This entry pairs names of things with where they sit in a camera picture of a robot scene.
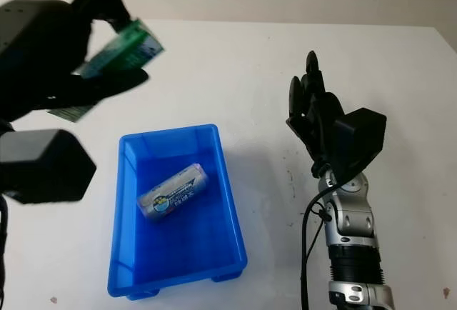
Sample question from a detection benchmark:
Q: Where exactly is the blue plastic tray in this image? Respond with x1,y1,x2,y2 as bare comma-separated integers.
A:
106,123,248,303

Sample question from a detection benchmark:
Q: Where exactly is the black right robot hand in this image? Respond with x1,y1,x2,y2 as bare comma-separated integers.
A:
285,50,346,179

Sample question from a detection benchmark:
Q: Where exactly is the green toothpaste box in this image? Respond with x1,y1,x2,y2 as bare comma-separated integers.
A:
47,18,166,124

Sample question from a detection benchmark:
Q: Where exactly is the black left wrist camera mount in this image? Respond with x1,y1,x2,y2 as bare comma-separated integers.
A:
0,128,98,206

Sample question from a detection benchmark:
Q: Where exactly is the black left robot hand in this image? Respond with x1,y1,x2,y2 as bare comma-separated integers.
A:
0,0,150,122

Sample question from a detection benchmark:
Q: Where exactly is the purple bag roll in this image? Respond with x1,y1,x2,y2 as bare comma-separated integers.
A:
136,163,209,225

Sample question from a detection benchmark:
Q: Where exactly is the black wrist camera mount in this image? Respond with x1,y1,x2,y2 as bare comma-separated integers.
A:
332,107,388,183
0,128,98,206

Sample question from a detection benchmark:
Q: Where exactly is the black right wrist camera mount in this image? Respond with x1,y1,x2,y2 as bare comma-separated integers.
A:
332,107,388,183

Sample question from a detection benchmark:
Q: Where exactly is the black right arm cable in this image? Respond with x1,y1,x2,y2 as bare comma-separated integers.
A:
299,180,337,310

